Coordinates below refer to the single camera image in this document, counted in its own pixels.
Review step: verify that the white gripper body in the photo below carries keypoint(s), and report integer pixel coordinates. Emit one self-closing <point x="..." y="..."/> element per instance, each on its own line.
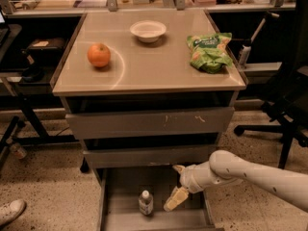
<point x="191" y="178"/>

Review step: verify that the clear plastic bottle white cap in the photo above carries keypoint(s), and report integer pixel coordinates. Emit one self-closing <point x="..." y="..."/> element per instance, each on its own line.
<point x="146" y="203"/>

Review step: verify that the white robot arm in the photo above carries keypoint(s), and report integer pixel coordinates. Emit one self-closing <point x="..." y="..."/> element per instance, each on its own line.
<point x="225" y="168"/>

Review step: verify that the middle grey drawer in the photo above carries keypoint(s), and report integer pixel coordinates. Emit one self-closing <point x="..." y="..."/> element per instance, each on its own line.
<point x="148" y="156"/>

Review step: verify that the top grey drawer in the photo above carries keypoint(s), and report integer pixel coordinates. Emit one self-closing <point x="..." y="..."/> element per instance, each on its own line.
<point x="150" y="123"/>

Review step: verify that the open bottom grey drawer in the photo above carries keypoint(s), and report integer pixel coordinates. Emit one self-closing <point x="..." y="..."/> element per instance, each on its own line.
<point x="119" y="205"/>

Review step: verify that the grey drawer cabinet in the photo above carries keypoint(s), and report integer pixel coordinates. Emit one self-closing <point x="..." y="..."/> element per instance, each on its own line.
<point x="143" y="76"/>

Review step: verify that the small bottle on floor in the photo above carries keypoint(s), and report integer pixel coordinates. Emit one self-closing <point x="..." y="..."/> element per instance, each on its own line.
<point x="16" y="148"/>

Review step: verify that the black office chair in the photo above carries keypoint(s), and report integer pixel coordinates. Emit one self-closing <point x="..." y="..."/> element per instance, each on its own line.
<point x="285" y="93"/>

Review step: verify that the green chip bag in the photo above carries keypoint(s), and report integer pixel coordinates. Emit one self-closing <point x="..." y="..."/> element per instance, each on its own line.
<point x="208" y="52"/>

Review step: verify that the orange apple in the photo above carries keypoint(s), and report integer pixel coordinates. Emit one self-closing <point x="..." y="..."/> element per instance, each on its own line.
<point x="99" y="55"/>

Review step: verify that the white paper bowl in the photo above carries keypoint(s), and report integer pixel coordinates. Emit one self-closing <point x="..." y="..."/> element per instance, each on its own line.
<point x="148" y="31"/>

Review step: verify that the white sneaker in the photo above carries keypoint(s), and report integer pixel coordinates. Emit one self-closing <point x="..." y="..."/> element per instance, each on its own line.
<point x="11" y="211"/>

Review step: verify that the black box on shelf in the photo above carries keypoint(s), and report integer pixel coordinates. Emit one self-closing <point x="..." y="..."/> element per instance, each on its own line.
<point x="46" y="49"/>

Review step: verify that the black desk frame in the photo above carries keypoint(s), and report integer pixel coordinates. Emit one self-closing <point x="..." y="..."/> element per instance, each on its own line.
<point x="16" y="124"/>

